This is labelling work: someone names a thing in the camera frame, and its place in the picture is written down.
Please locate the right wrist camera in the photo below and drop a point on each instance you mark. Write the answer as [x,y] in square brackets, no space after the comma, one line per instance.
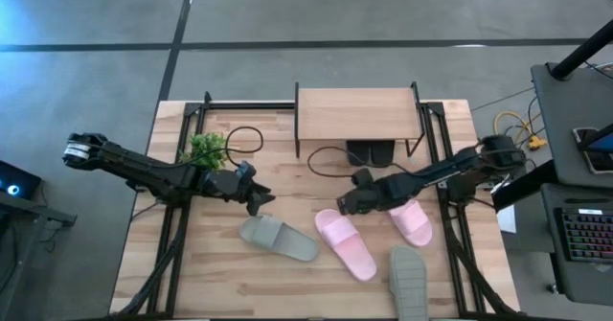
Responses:
[363,177]

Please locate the backlit black keyboard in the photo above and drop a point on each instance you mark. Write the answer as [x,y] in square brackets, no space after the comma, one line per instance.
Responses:
[589,235]

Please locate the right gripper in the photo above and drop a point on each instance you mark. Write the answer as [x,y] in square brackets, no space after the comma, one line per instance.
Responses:
[378,196]

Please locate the black smartphone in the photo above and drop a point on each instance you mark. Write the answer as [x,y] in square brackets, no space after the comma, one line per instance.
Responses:
[598,160]

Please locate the grey desk top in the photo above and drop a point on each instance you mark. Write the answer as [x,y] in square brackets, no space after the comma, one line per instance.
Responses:
[560,120]

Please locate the wooden shelf with black legs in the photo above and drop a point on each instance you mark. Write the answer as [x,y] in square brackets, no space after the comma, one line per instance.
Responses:
[359,112]

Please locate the black desk support bar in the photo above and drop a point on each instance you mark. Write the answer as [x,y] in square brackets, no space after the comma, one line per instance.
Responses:
[522,187]

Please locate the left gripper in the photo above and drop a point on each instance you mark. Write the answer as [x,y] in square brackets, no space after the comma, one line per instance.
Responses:
[227,184]

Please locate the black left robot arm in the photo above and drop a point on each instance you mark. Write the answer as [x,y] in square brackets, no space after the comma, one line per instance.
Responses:
[134,165]

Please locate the grey side table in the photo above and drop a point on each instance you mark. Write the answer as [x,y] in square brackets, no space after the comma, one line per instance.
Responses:
[574,278]

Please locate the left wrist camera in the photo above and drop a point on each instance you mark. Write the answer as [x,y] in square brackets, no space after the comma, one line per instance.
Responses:
[245,167]

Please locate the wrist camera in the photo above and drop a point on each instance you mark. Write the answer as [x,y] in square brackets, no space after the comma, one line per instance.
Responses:
[245,167]
[363,177]

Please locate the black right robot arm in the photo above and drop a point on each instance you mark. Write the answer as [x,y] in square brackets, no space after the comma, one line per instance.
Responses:
[455,167]

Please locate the black device with blue light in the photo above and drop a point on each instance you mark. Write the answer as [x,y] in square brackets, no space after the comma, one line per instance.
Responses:
[16,179]

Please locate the white paper sheet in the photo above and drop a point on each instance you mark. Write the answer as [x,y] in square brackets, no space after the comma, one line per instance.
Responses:
[506,219]

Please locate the black pole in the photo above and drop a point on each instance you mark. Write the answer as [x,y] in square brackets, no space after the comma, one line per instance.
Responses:
[579,52]

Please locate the pink slide sandal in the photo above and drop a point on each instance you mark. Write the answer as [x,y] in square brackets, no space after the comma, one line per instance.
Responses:
[347,249]
[414,225]

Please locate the green artificial potted plant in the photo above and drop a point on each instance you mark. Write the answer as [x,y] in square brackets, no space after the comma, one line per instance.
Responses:
[206,148]

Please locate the yellow plug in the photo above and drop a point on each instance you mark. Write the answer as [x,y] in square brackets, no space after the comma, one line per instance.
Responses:
[537,142]

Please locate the black aluminium rig frame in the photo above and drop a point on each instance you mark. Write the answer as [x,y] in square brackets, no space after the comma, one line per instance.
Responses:
[239,105]

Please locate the grey slide sandal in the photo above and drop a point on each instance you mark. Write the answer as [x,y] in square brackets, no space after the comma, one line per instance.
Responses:
[282,239]
[408,282]

